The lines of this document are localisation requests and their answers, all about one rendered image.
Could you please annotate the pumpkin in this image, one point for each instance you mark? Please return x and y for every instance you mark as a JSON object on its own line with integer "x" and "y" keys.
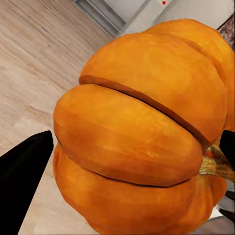
{"x": 138, "y": 138}

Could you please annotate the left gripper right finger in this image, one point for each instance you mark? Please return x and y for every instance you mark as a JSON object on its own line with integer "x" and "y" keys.
{"x": 227, "y": 146}

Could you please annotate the coffee table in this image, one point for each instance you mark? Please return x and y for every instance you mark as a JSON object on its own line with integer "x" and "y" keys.
{"x": 225, "y": 203}

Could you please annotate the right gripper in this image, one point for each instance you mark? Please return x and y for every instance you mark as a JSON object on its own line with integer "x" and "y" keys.
{"x": 228, "y": 214}

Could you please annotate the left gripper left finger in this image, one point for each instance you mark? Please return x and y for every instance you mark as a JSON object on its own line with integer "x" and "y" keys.
{"x": 21, "y": 169}

